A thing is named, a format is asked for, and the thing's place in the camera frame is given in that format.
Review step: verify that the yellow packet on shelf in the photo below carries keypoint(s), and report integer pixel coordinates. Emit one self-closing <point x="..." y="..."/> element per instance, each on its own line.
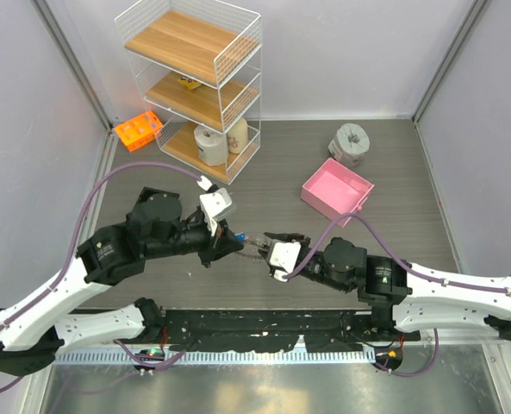
<point x="189" y="83"/>

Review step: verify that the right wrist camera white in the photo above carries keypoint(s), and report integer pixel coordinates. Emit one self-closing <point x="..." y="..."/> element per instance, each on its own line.
<point x="282" y="258"/>

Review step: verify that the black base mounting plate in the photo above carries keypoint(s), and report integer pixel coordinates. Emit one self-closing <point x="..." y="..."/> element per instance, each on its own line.
<point x="274" y="331"/>

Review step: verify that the white wire shelf rack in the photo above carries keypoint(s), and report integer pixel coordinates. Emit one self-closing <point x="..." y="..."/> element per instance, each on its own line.
<point x="199" y="65"/>

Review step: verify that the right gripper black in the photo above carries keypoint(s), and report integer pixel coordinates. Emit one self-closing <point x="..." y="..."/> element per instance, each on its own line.
<point x="296" y="236"/>

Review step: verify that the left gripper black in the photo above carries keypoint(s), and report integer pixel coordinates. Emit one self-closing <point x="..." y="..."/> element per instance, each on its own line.
<point x="224" y="242"/>

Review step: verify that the blue tagged key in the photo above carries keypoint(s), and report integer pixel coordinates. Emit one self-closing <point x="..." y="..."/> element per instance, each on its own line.
<point x="240" y="237"/>

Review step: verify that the pink open box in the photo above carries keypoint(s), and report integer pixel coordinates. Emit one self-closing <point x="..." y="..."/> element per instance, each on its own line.
<point x="334" y="190"/>

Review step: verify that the orange plastic crate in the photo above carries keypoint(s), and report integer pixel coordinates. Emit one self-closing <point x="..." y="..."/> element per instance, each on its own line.
<point x="139" y="131"/>

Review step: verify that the white toilet paper roll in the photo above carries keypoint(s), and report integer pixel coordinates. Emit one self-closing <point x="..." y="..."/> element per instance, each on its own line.
<point x="212" y="146"/>

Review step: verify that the white slotted cable duct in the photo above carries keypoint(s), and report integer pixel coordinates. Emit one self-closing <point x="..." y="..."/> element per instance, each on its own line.
<point x="298" y="355"/>

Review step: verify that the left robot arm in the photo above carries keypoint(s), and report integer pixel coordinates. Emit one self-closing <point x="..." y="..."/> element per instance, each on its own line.
<point x="153" y="229"/>

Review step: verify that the cream lotion bottle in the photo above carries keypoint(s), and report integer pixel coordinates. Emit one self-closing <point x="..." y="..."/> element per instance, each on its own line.
<point x="237" y="137"/>

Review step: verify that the black plastic bin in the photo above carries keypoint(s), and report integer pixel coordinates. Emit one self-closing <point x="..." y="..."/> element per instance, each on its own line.
<point x="155" y="202"/>

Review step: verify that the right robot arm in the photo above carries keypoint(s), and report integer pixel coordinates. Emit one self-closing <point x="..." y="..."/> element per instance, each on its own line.
<point x="404" y="297"/>

